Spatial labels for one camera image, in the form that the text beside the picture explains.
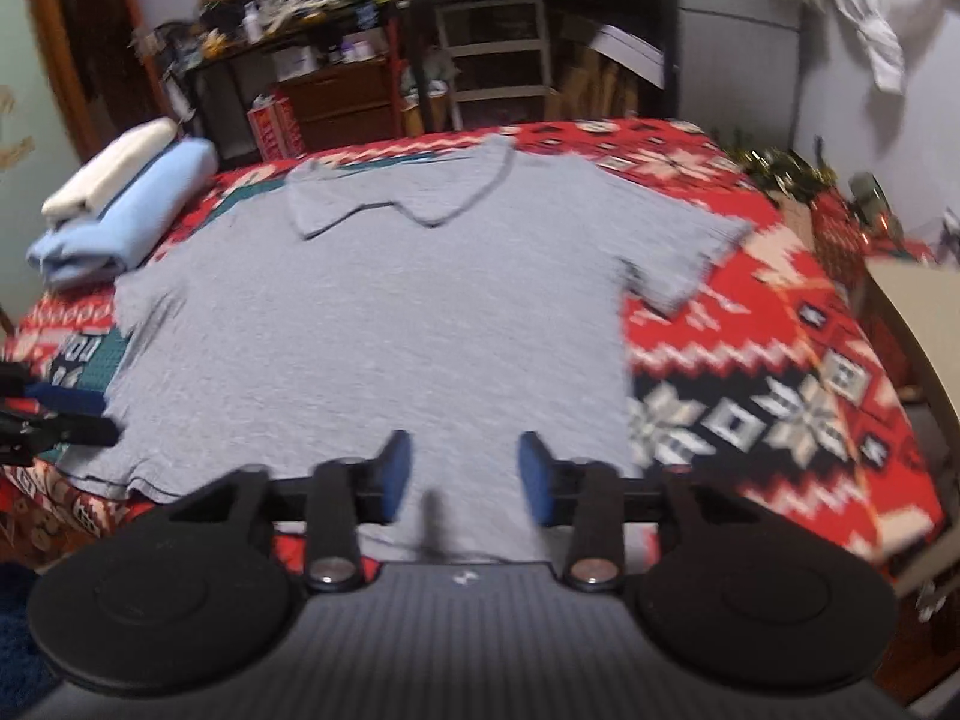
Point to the white plastic drawer unit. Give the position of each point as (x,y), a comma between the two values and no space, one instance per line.
(491,60)

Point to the white lotion bottle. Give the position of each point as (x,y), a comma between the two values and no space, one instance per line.
(253,22)

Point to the grey t-shirt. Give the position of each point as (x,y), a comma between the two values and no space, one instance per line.
(375,315)

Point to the christmas garland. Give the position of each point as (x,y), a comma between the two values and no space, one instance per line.
(780,165)

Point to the white folded cloth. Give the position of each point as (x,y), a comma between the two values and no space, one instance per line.
(112,169)

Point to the person's dark blue clothing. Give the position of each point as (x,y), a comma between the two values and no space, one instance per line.
(22,630)

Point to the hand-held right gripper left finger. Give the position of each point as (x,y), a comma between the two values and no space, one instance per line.
(394,476)

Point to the red printed carton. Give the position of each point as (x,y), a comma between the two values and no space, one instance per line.
(291,124)
(264,131)

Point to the white knotted curtain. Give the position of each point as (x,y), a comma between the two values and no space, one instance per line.
(870,15)

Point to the olive green lantern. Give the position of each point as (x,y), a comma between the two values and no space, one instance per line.
(870,199)

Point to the white flat box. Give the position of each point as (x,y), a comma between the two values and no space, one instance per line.
(630,56)

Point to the red patterned blanket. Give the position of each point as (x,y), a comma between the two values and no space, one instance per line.
(750,390)

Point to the silver refrigerator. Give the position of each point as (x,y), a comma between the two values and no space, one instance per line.
(735,52)

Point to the green cutting mat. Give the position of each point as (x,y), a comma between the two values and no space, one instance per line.
(246,191)

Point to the beige stool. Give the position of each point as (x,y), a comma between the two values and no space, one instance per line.
(930,330)

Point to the stack of flattened cardboard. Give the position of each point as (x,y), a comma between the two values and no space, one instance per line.
(592,90)

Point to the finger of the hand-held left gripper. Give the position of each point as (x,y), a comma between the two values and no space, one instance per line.
(75,435)
(67,400)

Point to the wooden door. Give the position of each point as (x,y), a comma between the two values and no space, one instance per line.
(82,45)

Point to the wooden drawer cabinet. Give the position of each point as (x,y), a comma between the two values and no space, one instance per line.
(337,105)

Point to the light blue folded blanket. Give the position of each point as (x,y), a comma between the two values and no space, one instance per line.
(127,225)

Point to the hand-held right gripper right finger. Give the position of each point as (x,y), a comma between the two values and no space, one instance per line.
(534,476)

